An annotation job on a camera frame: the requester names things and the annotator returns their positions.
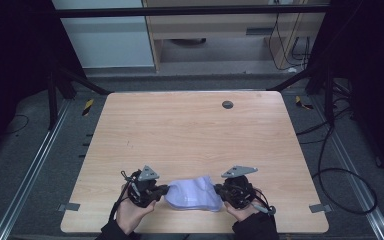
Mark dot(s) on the person's right hand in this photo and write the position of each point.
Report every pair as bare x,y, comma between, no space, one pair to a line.
245,213

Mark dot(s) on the wooden desk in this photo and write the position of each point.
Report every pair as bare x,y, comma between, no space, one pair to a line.
213,26

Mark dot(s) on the black curtain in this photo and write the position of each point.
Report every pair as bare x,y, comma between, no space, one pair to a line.
10,66
373,66

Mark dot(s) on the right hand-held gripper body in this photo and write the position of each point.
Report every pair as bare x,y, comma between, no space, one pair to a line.
238,191

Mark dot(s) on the white cabinet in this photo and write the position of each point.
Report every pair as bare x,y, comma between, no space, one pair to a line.
106,36

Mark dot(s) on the grey tape marker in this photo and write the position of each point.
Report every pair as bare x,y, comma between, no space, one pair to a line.
320,208
69,207

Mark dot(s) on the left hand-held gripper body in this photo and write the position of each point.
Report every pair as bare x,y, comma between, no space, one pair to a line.
142,190

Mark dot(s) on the aluminium floor rail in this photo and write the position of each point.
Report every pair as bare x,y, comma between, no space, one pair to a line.
356,173
26,173

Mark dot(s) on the black horizontal bar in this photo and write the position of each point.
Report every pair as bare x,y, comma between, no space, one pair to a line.
180,11

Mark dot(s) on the white cloth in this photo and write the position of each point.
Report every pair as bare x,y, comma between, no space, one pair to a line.
193,195

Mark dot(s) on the person's left hand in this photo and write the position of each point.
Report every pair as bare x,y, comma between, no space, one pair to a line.
131,213

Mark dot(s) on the black metal stand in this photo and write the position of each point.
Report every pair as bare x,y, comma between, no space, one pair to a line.
328,93
51,100

